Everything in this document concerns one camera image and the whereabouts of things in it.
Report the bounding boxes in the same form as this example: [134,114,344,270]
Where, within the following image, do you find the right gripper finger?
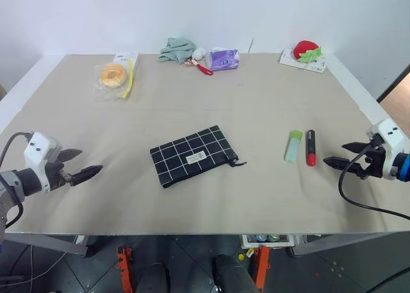
[341,141,371,154]
[322,156,354,172]

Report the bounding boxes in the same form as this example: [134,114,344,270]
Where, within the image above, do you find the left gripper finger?
[59,148,84,162]
[68,165,104,188]

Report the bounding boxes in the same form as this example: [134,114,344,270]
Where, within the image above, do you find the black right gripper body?
[350,145,388,181]

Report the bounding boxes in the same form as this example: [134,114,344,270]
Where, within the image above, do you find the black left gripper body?
[44,157,73,192]

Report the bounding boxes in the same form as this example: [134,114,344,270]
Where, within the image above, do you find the black grid pencil pouch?
[149,124,248,189]

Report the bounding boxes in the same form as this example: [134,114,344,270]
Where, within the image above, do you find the red black marker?
[304,130,318,167]

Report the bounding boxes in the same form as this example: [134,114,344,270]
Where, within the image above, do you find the clear zip plastic bag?
[92,59,136,103]

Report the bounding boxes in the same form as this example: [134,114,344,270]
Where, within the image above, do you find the grey metal table beam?
[290,232,410,257]
[3,233,89,258]

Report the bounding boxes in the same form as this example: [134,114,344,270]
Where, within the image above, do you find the toy donut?
[99,62,128,90]

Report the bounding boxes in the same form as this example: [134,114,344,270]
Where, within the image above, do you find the white booklet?
[278,47,328,74]

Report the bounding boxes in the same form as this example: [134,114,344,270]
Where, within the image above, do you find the white tray with cans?
[241,233,295,250]

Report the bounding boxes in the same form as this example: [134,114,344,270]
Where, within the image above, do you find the orange metal stand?
[252,244,270,291]
[116,245,134,293]

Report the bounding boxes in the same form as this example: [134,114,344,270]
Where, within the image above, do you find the red strawberry plush toy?
[292,40,323,63]

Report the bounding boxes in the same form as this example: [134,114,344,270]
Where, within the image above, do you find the white yellow box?
[113,52,141,70]

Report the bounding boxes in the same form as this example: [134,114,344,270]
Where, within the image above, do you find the beige table cover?
[0,53,410,235]

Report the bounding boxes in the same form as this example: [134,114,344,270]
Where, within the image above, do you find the grey-green cloth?
[157,37,197,64]

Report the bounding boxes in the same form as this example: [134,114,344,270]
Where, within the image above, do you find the purple tissue pack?
[208,47,240,72]

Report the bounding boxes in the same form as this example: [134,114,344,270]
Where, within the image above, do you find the dark rounded shape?
[213,254,258,293]

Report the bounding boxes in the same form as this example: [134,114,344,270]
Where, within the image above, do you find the white fluffy ball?
[191,47,208,62]

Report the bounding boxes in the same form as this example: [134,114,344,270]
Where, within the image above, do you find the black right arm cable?
[338,135,410,219]

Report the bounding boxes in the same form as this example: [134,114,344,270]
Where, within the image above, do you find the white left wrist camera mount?
[24,131,63,195]

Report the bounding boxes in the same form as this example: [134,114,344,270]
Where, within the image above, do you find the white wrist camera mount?
[366,119,406,180]
[24,131,63,195]

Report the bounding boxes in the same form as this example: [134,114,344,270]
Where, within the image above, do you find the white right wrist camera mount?
[366,119,406,180]

